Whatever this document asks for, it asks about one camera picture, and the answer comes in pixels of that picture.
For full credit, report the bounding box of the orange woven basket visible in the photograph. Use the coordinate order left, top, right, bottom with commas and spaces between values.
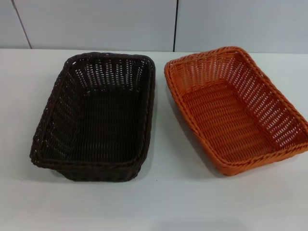
164, 45, 308, 177

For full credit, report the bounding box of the dark brown woven basket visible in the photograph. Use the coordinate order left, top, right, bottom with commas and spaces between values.
29, 51, 157, 183

